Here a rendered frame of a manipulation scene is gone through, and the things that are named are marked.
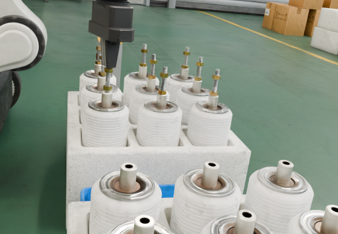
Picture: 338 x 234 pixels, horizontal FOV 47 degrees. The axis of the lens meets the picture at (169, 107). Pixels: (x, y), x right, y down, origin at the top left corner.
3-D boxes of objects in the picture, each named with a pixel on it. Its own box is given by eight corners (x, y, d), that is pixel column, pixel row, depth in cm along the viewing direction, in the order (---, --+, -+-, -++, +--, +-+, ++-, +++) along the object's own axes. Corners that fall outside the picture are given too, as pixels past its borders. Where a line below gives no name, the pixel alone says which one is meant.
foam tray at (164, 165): (65, 230, 81) (67, 153, 75) (66, 147, 116) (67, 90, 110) (238, 220, 91) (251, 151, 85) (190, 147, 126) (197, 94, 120)
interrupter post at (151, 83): (156, 90, 96) (157, 78, 95) (153, 93, 94) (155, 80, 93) (147, 89, 97) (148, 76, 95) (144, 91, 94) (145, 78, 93)
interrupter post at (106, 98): (100, 108, 80) (100, 93, 79) (100, 104, 82) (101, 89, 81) (111, 109, 80) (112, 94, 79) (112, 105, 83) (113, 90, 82)
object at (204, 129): (218, 170, 98) (229, 102, 92) (223, 190, 89) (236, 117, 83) (180, 166, 98) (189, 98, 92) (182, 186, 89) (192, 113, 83)
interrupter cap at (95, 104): (86, 112, 77) (86, 108, 77) (89, 99, 84) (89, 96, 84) (124, 114, 78) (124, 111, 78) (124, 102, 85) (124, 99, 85)
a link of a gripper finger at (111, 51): (102, 67, 77) (104, 36, 75) (116, 66, 79) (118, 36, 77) (106, 69, 76) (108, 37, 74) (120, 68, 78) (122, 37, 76)
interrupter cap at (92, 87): (120, 87, 96) (120, 84, 95) (114, 96, 88) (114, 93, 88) (90, 83, 96) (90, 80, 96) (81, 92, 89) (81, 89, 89)
